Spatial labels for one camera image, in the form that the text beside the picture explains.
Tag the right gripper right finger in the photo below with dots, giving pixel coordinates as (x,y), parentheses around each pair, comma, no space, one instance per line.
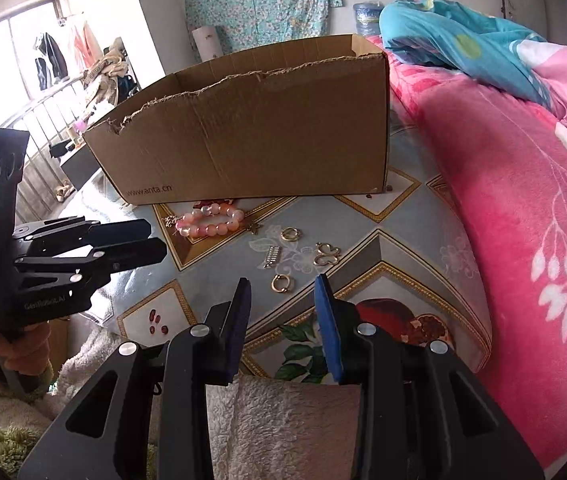
(337,320)

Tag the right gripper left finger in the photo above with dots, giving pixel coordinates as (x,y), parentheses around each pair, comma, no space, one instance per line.
(228,323)

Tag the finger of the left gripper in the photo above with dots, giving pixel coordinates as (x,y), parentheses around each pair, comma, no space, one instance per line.
(105,234)
(116,258)

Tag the left hand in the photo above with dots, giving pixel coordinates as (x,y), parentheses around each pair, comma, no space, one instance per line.
(29,354)

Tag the gold hoop earring near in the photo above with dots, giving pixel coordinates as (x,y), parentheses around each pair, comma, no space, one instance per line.
(282,283)

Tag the gold hoop earring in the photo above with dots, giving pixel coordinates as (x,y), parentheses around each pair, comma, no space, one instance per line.
(282,283)
(291,234)

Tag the fruit pattern tablecloth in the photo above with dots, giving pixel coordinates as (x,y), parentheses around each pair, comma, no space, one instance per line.
(404,254)

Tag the small gold cross charm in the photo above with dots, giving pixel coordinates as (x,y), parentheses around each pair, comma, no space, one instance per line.
(254,228)

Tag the hanging clothes on rack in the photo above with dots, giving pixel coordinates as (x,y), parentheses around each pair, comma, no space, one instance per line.
(106,74)

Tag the brown cardboard box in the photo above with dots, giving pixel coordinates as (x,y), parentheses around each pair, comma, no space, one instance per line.
(302,117)

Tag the pink rolled mat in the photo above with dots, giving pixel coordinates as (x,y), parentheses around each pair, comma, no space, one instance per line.
(207,42)

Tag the pink floral blanket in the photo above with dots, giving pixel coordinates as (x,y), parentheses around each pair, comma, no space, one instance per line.
(505,162)

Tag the blue patterned quilt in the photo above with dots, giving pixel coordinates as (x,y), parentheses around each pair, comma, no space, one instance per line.
(490,50)

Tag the water jug on dispenser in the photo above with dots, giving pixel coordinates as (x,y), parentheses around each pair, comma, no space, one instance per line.
(367,16)

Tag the floral teal wall cloth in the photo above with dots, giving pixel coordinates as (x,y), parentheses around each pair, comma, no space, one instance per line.
(263,0)

